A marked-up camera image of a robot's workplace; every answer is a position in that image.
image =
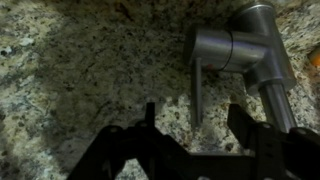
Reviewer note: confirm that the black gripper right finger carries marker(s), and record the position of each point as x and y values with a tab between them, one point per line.
280	153

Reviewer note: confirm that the orange sponge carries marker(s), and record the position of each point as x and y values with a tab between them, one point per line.
315	57

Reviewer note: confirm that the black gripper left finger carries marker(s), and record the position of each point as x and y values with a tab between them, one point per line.
133	150

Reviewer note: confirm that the chrome sink faucet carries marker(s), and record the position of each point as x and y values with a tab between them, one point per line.
266	50

